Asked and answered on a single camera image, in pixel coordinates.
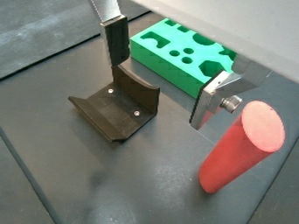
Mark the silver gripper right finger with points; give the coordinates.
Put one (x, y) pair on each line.
(219, 93)

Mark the gripper silver and black left finger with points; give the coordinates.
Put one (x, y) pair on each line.
(114, 29)

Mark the red oval peg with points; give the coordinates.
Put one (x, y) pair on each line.
(252, 138)

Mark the green shape sorting board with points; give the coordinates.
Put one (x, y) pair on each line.
(180, 55)

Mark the black curved holder stand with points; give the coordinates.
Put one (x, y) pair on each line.
(122, 107)

